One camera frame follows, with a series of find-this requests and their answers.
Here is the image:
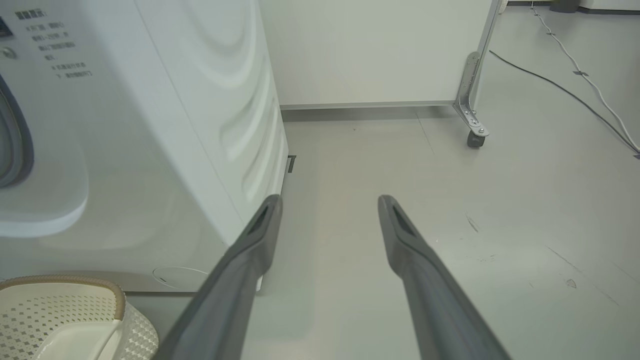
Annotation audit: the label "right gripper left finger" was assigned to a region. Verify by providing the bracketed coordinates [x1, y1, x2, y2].
[152, 194, 284, 360]

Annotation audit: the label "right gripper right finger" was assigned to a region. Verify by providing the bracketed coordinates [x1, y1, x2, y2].
[377, 194, 512, 360]

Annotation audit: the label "white front-load washing machine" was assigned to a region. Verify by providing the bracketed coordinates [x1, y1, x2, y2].
[0, 0, 297, 294]

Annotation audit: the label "cream perforated laundry basket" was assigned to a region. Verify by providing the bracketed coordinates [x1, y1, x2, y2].
[0, 274, 160, 360]

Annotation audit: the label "white partition panel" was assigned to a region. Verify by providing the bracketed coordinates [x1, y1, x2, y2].
[257, 0, 501, 111]

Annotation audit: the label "metal partition leg bracket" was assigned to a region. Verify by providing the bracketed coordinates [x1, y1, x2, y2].
[453, 0, 505, 138]

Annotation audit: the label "white floor cable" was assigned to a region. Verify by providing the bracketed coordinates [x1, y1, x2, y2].
[529, 1, 640, 152]

